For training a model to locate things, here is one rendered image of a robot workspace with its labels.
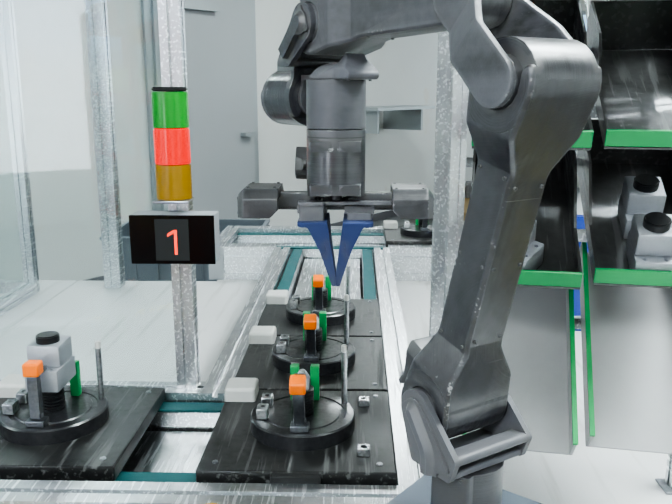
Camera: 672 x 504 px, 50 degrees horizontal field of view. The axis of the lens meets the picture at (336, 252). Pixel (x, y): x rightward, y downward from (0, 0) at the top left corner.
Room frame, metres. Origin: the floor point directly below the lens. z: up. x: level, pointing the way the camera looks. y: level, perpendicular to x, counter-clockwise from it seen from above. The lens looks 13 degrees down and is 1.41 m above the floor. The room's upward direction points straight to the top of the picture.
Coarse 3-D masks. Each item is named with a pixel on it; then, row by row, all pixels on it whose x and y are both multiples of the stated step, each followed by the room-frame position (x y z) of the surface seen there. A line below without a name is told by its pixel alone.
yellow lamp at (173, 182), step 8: (160, 168) 1.01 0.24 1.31; (168, 168) 1.01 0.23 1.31; (176, 168) 1.01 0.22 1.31; (184, 168) 1.02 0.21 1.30; (160, 176) 1.01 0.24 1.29; (168, 176) 1.01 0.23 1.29; (176, 176) 1.01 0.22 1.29; (184, 176) 1.02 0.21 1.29; (160, 184) 1.01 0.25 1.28; (168, 184) 1.01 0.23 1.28; (176, 184) 1.01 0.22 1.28; (184, 184) 1.01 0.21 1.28; (160, 192) 1.01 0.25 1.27; (168, 192) 1.01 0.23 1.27; (176, 192) 1.01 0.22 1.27; (184, 192) 1.01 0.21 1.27; (168, 200) 1.01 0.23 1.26; (176, 200) 1.01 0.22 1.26
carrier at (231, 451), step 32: (256, 384) 1.00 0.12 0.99; (224, 416) 0.93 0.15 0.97; (256, 416) 0.88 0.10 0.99; (288, 416) 0.89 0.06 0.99; (320, 416) 0.89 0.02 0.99; (352, 416) 0.89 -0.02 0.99; (384, 416) 0.93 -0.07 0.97; (224, 448) 0.84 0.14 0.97; (256, 448) 0.84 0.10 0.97; (288, 448) 0.84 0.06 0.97; (320, 448) 0.84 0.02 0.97; (352, 448) 0.84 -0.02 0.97; (384, 448) 0.84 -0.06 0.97; (224, 480) 0.79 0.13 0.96; (256, 480) 0.78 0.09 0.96; (352, 480) 0.78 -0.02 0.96; (384, 480) 0.78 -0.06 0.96
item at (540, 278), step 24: (576, 168) 0.92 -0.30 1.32; (552, 192) 0.99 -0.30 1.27; (576, 192) 0.90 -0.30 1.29; (552, 216) 0.94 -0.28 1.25; (576, 216) 0.89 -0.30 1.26; (552, 240) 0.89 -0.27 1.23; (576, 240) 0.86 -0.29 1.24; (552, 264) 0.85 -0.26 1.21; (576, 264) 0.83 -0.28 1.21; (576, 288) 0.81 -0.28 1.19
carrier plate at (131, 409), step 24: (0, 408) 0.96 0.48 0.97; (120, 408) 0.96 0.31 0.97; (144, 408) 0.96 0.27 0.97; (96, 432) 0.88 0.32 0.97; (120, 432) 0.88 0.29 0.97; (144, 432) 0.92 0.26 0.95; (0, 456) 0.82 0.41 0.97; (24, 456) 0.82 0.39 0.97; (48, 456) 0.82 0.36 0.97; (72, 456) 0.82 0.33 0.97; (96, 456) 0.82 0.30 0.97; (120, 456) 0.82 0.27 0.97; (72, 480) 0.80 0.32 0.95; (96, 480) 0.80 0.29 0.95
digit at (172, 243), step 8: (160, 224) 1.01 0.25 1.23; (168, 224) 1.01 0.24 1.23; (176, 224) 1.01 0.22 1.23; (184, 224) 1.00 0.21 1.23; (160, 232) 1.01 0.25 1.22; (168, 232) 1.01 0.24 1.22; (176, 232) 1.00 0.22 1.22; (184, 232) 1.00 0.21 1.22; (160, 240) 1.01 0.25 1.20; (168, 240) 1.01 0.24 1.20; (176, 240) 1.00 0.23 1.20; (184, 240) 1.00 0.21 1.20; (160, 248) 1.01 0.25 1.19; (168, 248) 1.01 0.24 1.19; (176, 248) 1.00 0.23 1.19; (184, 248) 1.00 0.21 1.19; (160, 256) 1.01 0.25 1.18; (168, 256) 1.01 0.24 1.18; (176, 256) 1.01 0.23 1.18; (184, 256) 1.00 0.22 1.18
